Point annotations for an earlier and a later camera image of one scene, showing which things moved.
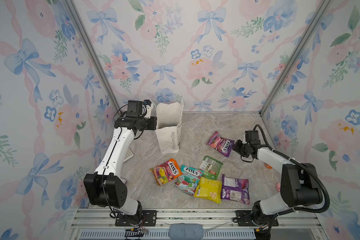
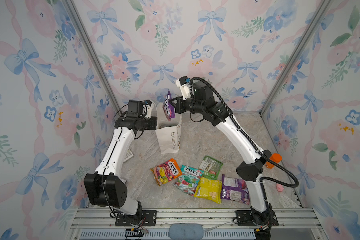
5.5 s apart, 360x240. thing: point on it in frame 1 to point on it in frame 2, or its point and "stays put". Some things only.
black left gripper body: x=148 y=124 stays put
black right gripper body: x=241 y=148 to x=190 y=106
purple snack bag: x=235 y=189 stays put
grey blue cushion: x=186 y=231 stays put
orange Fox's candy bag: x=166 y=172 stays put
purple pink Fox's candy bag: x=222 y=145 to x=168 y=109
